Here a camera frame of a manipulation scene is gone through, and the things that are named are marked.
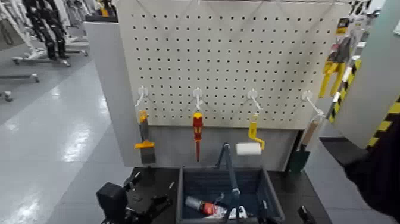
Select white packet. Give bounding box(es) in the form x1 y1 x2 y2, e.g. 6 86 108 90
218 206 249 220

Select black humanoid robot on stand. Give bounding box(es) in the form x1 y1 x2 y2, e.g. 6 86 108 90
23 0 69 61

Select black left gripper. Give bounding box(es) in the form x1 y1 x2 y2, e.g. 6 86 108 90
123 171 175 224

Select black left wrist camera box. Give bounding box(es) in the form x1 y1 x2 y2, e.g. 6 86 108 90
95 182 128 220

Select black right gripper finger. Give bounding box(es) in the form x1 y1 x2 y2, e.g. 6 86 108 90
297 204 316 224
258 200 270 224

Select red yellow screwdriver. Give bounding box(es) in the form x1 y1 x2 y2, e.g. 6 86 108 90
192 111 204 163

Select orange-handled scraper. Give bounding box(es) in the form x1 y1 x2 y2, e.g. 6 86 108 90
134 109 157 165

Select grey pillar with hazard tape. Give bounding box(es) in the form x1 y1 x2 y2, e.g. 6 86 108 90
332 0 400 150

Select grey red spray can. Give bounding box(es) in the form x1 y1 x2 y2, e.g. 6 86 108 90
185 195 227 218

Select white robot frames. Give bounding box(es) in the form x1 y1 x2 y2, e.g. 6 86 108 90
62 0 98 57

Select white perforated pegboard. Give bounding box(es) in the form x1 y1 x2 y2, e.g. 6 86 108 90
116 0 352 130

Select yellow black product card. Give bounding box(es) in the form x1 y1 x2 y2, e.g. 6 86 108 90
336 17 351 35

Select wooden-handled green trowel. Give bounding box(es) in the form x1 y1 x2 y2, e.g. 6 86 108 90
287 119 320 175

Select white pegboard hook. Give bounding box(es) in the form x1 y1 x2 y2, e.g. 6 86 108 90
301 90 326 118
135 86 149 108
247 88 264 113
192 87 205 112

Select dark grey crate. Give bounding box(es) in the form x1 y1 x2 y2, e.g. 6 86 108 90
175 166 286 224

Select yellow-handled white paint roller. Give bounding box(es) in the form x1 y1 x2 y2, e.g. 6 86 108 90
235 113 266 157

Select yellow-handled pliers in package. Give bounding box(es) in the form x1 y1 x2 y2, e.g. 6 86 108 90
318 36 353 99

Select yellow black machine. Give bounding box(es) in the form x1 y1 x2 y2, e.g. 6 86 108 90
96 0 118 18

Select grey wheeled stand leg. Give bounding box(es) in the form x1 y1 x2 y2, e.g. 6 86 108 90
0 73 40 84

